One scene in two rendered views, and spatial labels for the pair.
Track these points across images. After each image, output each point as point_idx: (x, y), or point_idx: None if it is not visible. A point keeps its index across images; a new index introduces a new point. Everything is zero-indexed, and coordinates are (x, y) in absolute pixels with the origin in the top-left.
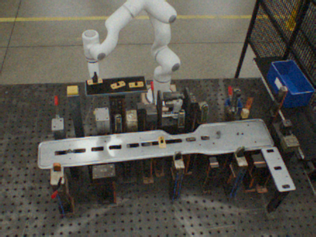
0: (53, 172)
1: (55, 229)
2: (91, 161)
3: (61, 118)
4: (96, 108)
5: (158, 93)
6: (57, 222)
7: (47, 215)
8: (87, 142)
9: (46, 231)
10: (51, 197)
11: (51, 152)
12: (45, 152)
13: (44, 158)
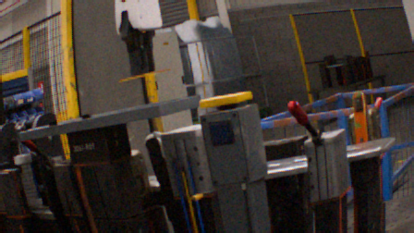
0: (370, 110)
1: (398, 226)
2: (291, 157)
3: (308, 141)
4: (194, 128)
5: (41, 126)
6: (393, 231)
7: (405, 232)
8: (274, 168)
9: (411, 222)
10: (381, 98)
11: (364, 147)
12: (375, 145)
13: (381, 141)
